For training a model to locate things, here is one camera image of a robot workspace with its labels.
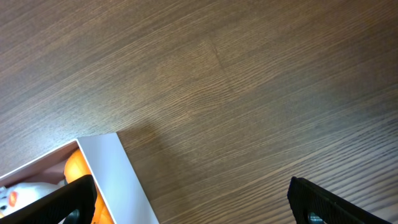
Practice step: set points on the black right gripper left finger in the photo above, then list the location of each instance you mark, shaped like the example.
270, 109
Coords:
72, 203

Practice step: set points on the orange dinosaur toy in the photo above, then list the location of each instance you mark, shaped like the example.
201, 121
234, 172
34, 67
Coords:
77, 167

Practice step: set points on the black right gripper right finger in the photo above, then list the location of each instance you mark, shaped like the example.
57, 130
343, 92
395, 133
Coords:
312, 204

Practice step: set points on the white duck toy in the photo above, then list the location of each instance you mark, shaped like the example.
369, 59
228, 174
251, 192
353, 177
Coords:
23, 194

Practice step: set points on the white box with brown interior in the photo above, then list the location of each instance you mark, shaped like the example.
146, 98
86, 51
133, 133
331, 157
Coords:
110, 168

